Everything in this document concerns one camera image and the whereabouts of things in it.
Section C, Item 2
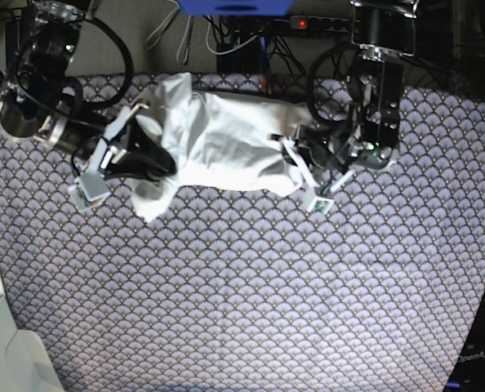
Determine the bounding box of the black power strip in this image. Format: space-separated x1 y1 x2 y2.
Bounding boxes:
289 15 352 33

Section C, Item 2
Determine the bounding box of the patterned purple tablecloth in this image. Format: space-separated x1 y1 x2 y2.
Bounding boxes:
0 88 485 391

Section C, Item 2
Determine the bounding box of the white plastic bin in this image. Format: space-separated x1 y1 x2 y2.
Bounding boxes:
0 295 64 391

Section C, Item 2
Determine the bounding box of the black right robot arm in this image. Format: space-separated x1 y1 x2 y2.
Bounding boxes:
0 1 176 212

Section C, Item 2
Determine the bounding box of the black box under table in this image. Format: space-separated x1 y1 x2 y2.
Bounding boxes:
216 38 266 74

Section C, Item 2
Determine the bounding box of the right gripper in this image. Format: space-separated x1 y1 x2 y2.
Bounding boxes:
33 104 178 212

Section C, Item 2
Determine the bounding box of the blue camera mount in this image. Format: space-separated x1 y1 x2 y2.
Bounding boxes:
178 0 293 16

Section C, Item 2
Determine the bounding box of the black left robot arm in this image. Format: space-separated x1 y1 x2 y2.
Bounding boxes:
280 1 418 213

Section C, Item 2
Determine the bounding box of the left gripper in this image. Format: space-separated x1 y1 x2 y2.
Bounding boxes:
270 124 400 213

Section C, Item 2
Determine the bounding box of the red black table clamp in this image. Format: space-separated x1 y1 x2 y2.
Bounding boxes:
260 77 274 96

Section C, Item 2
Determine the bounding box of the white T-shirt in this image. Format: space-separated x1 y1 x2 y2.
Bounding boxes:
131 73 315 221

